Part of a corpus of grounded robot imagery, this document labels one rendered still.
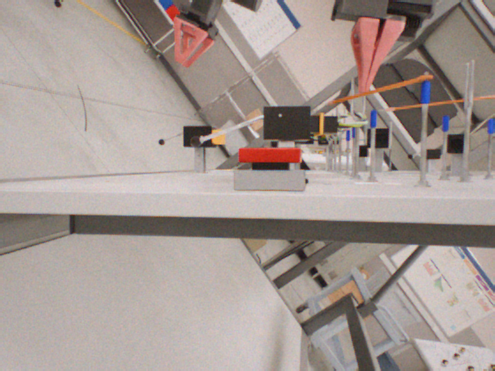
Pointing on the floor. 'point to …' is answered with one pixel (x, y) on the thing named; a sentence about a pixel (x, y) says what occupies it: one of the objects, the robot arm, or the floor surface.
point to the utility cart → (323, 338)
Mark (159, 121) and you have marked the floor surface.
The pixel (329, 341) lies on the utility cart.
